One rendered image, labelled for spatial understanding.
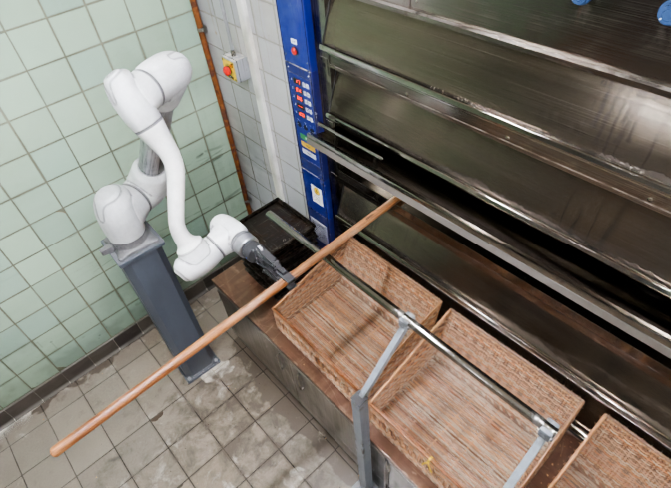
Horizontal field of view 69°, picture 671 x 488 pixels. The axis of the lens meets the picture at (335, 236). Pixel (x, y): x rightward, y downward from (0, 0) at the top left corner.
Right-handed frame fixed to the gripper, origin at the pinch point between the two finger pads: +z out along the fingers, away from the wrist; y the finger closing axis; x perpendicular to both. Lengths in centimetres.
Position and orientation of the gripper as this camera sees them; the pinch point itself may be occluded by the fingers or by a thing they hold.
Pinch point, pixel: (286, 278)
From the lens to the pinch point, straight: 164.0
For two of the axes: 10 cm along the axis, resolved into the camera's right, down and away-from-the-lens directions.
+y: 0.7, 7.0, 7.1
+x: -7.2, 5.3, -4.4
